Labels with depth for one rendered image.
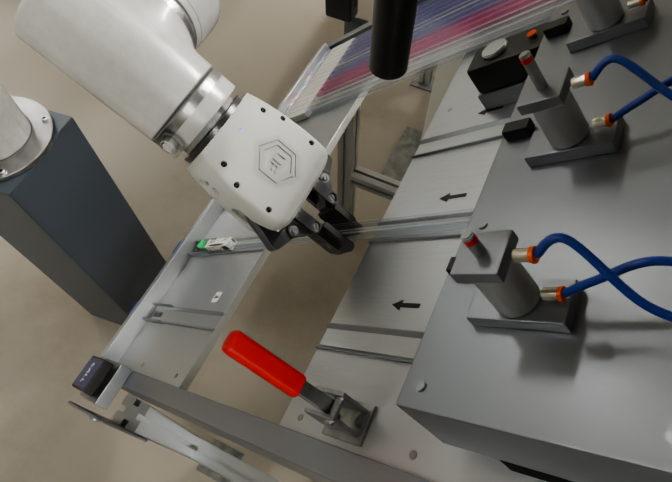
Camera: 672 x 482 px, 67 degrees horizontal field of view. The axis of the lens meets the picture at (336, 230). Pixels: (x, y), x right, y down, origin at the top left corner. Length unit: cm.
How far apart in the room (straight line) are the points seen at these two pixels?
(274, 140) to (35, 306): 134
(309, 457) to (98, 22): 35
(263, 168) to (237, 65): 166
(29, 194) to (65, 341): 71
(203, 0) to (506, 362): 39
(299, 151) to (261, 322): 105
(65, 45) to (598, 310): 40
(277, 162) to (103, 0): 18
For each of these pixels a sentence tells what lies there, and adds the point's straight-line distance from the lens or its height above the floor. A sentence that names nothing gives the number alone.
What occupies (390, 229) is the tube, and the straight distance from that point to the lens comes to 45.
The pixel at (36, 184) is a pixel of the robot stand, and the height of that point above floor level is 67.
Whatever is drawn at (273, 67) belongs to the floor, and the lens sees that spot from 208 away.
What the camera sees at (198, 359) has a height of 85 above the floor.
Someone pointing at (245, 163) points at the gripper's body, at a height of 104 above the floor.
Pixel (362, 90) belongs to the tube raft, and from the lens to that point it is 74.
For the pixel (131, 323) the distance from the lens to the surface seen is 75.
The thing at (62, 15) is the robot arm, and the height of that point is 115.
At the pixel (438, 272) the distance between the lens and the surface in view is 40.
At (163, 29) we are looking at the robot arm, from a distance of 46.
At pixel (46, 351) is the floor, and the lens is 166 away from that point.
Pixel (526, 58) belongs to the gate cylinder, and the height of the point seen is 121.
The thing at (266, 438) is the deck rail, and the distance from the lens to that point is 41.
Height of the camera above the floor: 139
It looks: 60 degrees down
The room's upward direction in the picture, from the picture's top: straight up
